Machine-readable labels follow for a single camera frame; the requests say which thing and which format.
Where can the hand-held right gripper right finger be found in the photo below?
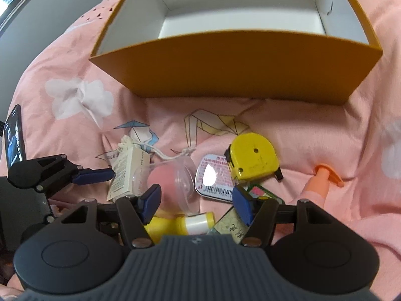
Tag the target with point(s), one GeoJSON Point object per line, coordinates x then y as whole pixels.
{"type": "Point", "coordinates": [242, 205]}

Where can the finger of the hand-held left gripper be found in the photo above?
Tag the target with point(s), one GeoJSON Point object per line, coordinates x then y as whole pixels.
{"type": "Point", "coordinates": [91, 175]}
{"type": "Point", "coordinates": [37, 229]}

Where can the beige printed packet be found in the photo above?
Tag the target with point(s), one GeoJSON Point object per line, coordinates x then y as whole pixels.
{"type": "Point", "coordinates": [228, 225]}

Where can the black smartphone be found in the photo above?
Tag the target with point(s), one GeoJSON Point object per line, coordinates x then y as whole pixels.
{"type": "Point", "coordinates": [15, 134]}

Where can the small green box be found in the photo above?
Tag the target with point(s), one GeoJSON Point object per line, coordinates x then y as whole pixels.
{"type": "Point", "coordinates": [266, 194]}

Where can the pink bottle with orange cap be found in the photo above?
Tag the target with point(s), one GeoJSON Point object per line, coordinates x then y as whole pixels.
{"type": "Point", "coordinates": [315, 188]}

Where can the white paper carton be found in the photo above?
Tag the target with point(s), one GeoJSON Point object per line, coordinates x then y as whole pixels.
{"type": "Point", "coordinates": [125, 169]}

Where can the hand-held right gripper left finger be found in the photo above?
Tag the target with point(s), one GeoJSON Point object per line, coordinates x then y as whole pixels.
{"type": "Point", "coordinates": [149, 202]}

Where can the yellow tube with white tape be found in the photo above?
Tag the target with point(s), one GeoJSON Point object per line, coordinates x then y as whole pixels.
{"type": "Point", "coordinates": [175, 225]}

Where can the yellow tape measure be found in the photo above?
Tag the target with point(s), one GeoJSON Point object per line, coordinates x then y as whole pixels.
{"type": "Point", "coordinates": [253, 156]}

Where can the white tin with red label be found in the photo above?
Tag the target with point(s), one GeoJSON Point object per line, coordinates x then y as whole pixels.
{"type": "Point", "coordinates": [216, 169]}

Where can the orange cardboard box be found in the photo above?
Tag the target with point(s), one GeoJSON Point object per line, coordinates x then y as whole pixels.
{"type": "Point", "coordinates": [238, 65]}

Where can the clear case with pink sponge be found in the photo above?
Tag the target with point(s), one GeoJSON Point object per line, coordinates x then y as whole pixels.
{"type": "Point", "coordinates": [175, 182]}

